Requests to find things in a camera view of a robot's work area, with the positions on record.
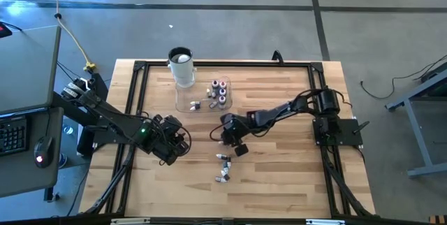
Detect clear plastic bin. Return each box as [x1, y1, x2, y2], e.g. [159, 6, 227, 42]
[174, 75, 234, 114]

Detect black keyboard red backlight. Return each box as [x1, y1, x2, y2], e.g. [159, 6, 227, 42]
[0, 115, 29, 157]

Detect black box on floor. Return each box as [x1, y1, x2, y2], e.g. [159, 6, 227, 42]
[420, 64, 447, 85]

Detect silver metal bracket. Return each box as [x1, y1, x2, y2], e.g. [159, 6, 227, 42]
[306, 219, 346, 225]
[110, 217, 151, 225]

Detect grey flat panel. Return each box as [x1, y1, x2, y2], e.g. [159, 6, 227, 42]
[0, 25, 62, 116]

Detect white cylindrical container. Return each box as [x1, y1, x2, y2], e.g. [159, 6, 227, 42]
[166, 45, 197, 89]

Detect yellow extension cable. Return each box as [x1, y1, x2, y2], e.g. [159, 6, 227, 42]
[44, 0, 97, 73]

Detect black desk cables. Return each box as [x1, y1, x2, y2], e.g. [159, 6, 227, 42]
[57, 60, 85, 82]

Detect black device red light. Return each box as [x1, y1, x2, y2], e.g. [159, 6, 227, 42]
[0, 22, 13, 39]

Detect grey desk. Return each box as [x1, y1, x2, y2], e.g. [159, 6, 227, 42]
[0, 106, 66, 198]

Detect black computer mouse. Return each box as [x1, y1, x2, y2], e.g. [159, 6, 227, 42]
[34, 136, 55, 169]

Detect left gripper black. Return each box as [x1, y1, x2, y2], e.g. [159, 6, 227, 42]
[153, 114, 192, 166]

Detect black box under desk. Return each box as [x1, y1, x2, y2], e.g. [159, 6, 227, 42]
[76, 126, 95, 158]

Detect grey metal table frame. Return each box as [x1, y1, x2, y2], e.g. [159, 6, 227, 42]
[385, 69, 447, 179]

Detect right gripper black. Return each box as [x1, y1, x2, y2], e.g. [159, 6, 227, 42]
[218, 112, 252, 158]

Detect black aluminium table frame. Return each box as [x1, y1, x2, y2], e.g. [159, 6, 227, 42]
[78, 59, 376, 219]

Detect black floor cable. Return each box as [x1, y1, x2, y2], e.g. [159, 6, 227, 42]
[360, 53, 447, 100]

